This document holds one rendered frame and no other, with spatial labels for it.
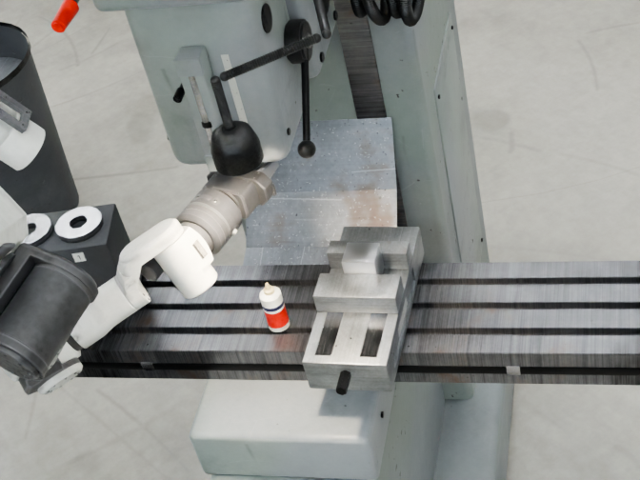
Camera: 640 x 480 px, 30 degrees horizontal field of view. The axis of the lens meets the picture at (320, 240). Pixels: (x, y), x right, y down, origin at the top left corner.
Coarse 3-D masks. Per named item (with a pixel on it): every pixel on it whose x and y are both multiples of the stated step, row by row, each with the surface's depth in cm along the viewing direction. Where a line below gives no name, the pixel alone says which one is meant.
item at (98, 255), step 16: (80, 208) 227; (96, 208) 229; (112, 208) 228; (32, 224) 227; (48, 224) 226; (64, 224) 225; (80, 224) 226; (96, 224) 223; (112, 224) 225; (32, 240) 223; (48, 240) 224; (64, 240) 223; (80, 240) 222; (96, 240) 221; (112, 240) 224; (128, 240) 234; (64, 256) 222; (80, 256) 222; (96, 256) 222; (112, 256) 223; (96, 272) 225; (112, 272) 225
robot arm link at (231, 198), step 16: (208, 176) 202; (224, 176) 199; (240, 176) 198; (256, 176) 197; (208, 192) 194; (224, 192) 195; (240, 192) 195; (256, 192) 198; (272, 192) 199; (208, 208) 191; (224, 208) 192; (240, 208) 196; (240, 224) 196
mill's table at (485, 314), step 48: (240, 288) 232; (288, 288) 229; (432, 288) 222; (480, 288) 219; (528, 288) 217; (576, 288) 215; (624, 288) 212; (144, 336) 227; (192, 336) 224; (240, 336) 222; (288, 336) 220; (432, 336) 213; (480, 336) 210; (528, 336) 208; (576, 336) 206; (624, 336) 204; (576, 384) 208; (624, 384) 206
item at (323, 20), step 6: (318, 0) 172; (318, 6) 171; (324, 6) 172; (318, 12) 170; (324, 12) 170; (318, 18) 169; (324, 18) 168; (324, 24) 167; (324, 30) 166; (324, 36) 166
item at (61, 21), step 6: (66, 0) 160; (72, 0) 160; (78, 0) 162; (60, 6) 160; (66, 6) 159; (72, 6) 160; (60, 12) 158; (66, 12) 158; (72, 12) 159; (54, 18) 157; (60, 18) 157; (66, 18) 158; (72, 18) 160; (54, 24) 157; (60, 24) 157; (66, 24) 158; (54, 30) 158; (60, 30) 158
